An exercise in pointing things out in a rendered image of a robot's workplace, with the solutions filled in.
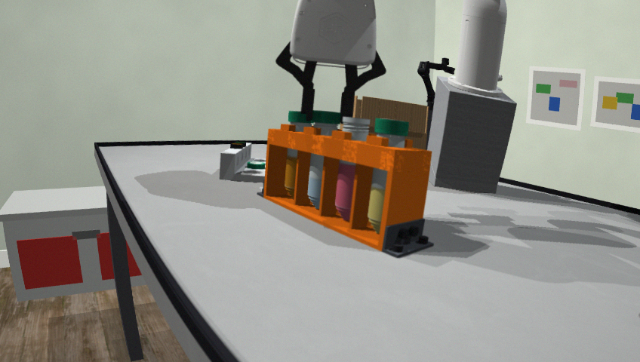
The orange tube rack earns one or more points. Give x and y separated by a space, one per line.
406 183

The green screw cap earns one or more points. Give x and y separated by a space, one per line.
256 165
326 117
296 116
389 126

